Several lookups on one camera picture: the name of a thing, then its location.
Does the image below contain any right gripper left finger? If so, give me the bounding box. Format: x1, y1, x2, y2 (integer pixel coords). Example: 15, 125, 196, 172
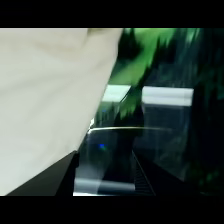
7, 150, 80, 197

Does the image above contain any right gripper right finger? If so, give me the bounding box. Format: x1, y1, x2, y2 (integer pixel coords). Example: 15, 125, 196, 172
131, 149, 202, 197

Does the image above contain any cream white garment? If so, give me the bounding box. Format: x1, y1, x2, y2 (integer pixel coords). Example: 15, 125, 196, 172
0, 27, 125, 197

